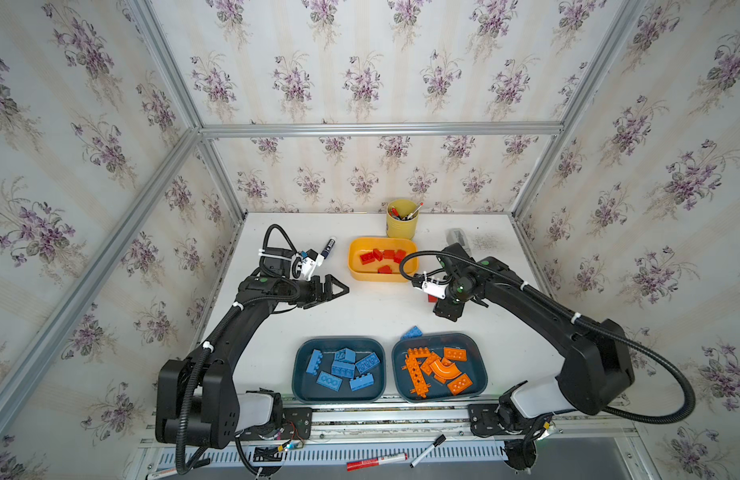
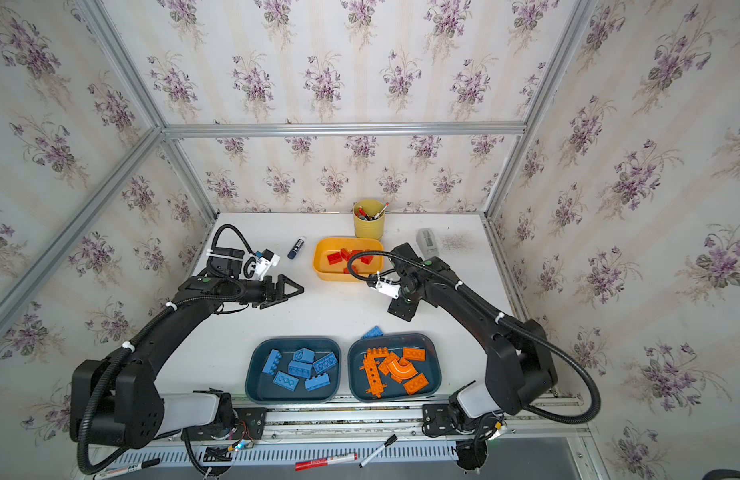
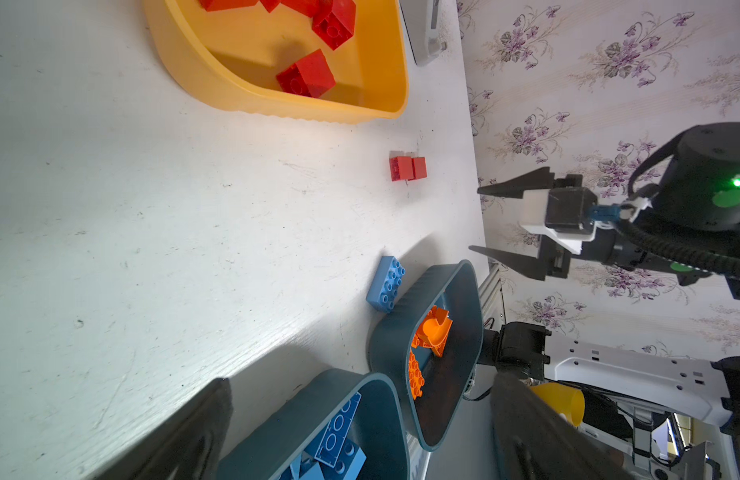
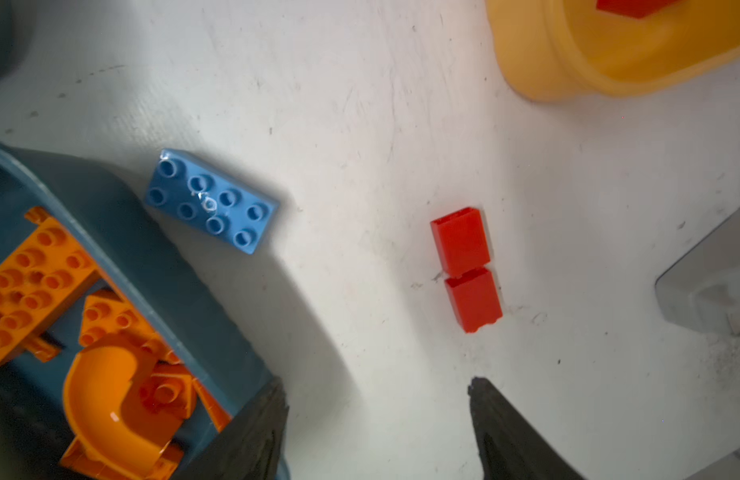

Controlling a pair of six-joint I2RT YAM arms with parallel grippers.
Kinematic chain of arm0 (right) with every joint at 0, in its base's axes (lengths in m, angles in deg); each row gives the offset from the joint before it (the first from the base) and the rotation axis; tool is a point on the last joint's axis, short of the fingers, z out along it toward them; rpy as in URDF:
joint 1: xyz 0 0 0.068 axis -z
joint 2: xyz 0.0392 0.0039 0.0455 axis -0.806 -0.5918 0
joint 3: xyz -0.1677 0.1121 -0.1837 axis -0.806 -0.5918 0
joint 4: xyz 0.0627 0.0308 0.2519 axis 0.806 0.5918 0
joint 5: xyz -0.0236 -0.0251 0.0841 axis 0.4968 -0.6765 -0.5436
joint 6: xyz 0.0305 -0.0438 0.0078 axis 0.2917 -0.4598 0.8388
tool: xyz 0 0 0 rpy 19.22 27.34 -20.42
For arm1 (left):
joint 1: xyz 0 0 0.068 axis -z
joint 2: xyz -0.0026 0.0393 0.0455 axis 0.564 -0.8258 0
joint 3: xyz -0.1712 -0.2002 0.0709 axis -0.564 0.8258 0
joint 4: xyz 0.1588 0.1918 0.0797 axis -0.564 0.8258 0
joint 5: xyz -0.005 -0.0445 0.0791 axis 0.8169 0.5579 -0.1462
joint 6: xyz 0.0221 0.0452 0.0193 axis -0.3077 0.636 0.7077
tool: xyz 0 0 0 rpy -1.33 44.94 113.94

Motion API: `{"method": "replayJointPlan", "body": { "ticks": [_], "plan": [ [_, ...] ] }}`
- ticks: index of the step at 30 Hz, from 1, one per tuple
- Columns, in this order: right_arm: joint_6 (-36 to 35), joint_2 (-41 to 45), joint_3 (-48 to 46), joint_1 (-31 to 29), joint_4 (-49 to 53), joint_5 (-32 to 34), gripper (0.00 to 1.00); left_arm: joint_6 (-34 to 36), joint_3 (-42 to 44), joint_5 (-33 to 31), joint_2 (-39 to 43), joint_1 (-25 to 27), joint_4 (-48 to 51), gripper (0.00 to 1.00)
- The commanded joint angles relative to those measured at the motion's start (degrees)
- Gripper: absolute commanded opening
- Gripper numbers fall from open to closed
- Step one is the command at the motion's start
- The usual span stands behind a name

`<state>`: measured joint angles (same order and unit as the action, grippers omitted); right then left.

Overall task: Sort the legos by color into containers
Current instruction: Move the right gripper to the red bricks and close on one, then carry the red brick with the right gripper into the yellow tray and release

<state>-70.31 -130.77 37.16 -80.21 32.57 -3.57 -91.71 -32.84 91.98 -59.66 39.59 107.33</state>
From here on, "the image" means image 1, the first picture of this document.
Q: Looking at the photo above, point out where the blue sloped lego brick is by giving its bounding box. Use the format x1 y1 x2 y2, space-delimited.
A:
334 348 357 364

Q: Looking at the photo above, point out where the right teal plastic bin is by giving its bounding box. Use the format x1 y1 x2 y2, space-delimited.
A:
391 332 489 403

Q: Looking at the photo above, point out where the red marker pen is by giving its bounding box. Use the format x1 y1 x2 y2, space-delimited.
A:
346 453 409 472

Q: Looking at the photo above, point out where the orange lego top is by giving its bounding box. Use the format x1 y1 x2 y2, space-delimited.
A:
447 373 473 396

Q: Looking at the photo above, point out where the red lego brick small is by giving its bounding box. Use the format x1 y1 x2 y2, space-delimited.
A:
394 249 407 264

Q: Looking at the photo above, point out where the orange lego brick pair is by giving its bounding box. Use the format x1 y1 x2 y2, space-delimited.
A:
443 347 468 362

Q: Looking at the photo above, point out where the teal plastic bin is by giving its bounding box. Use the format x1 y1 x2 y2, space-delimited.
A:
292 337 386 404
391 332 489 403

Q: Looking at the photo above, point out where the yellow plastic bin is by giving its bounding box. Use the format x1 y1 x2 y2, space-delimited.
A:
348 237 418 282

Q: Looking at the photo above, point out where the yellow pen cup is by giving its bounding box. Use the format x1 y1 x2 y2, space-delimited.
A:
386 199 421 240

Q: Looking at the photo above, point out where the long orange lego plate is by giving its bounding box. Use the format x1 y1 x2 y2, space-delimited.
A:
404 355 431 399

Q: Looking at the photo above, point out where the blue long lego brick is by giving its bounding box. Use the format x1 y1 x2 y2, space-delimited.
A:
331 361 356 379

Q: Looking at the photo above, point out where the left teal plastic bin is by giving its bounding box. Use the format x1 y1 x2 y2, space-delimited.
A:
292 337 386 404

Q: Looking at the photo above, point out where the black white marker pen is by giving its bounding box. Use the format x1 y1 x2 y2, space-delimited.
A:
410 434 447 468

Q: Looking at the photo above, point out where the grey stapler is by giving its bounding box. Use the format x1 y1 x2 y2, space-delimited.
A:
446 228 469 249

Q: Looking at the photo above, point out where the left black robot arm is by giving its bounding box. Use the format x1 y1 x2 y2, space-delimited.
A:
155 224 350 475

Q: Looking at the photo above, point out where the large blue lego block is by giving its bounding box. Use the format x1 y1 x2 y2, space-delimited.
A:
356 352 381 376

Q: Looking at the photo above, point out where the black marker at left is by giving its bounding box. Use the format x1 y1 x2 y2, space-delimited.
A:
146 468 178 480

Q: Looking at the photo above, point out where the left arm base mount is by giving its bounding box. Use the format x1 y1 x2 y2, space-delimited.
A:
235 389 314 442

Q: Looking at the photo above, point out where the orange curved lego piece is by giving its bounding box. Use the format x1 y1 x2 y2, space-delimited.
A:
432 359 462 383

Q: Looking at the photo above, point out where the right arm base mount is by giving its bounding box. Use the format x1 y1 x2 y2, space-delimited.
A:
467 381 554 438

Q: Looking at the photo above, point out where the blue glue stick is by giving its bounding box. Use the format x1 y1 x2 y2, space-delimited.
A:
321 237 336 259

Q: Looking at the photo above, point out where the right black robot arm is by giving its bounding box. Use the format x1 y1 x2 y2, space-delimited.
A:
400 243 696 432

